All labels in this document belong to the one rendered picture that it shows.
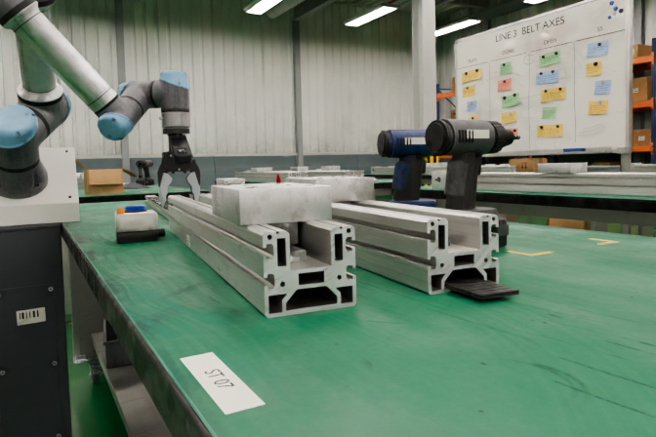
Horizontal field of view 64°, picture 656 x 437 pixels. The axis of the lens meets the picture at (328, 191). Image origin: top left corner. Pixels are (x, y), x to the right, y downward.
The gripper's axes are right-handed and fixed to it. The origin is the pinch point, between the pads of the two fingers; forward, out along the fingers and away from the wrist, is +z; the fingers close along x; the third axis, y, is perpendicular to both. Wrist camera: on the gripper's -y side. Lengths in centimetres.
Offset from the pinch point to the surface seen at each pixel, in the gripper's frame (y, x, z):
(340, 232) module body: -97, -4, -2
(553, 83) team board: 133, -272, -61
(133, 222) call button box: -33.2, 13.6, 1.4
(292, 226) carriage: -89, -1, -2
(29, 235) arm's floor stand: 21.1, 38.4, 8.4
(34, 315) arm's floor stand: 21, 38, 31
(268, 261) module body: -97, 4, 0
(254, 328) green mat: -100, 7, 6
